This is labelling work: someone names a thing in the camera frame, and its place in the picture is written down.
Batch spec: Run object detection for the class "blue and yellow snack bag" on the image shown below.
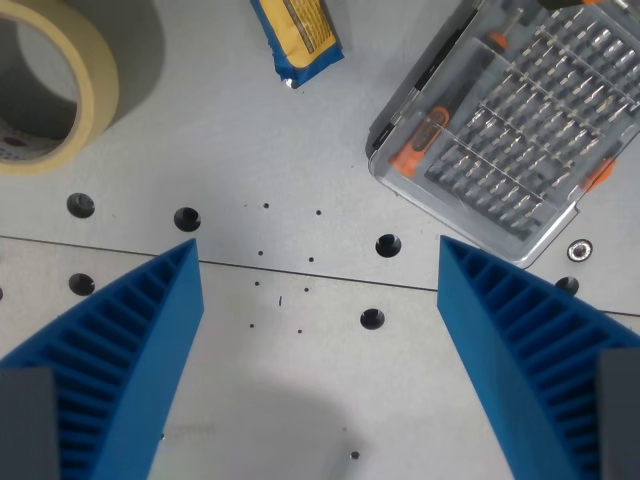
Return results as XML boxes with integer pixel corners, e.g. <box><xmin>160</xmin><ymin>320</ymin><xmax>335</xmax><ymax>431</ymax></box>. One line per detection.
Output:
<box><xmin>249</xmin><ymin>0</ymin><xmax>346</xmax><ymax>90</ymax></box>

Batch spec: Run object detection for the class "orange black screwdriver handle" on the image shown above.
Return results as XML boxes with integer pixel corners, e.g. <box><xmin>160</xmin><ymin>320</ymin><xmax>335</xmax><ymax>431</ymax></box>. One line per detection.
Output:
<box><xmin>389</xmin><ymin>105</ymin><xmax>452</xmax><ymax>177</ymax></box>

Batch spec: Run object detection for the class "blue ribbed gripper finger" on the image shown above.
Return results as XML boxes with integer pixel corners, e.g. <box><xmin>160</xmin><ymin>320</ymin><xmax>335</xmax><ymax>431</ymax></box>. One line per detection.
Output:
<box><xmin>0</xmin><ymin>237</ymin><xmax>206</xmax><ymax>480</ymax></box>
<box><xmin>436</xmin><ymin>235</ymin><xmax>640</xmax><ymax>480</ymax></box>

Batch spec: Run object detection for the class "clear screwdriver bit set case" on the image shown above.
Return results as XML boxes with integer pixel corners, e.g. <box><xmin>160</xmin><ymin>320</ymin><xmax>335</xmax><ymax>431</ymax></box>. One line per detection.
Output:
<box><xmin>365</xmin><ymin>0</ymin><xmax>640</xmax><ymax>266</ymax></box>

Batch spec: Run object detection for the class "beige masking tape roll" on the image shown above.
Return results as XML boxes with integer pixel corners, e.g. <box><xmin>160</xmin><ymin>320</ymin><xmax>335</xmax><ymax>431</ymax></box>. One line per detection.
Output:
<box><xmin>0</xmin><ymin>0</ymin><xmax>120</xmax><ymax>177</ymax></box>

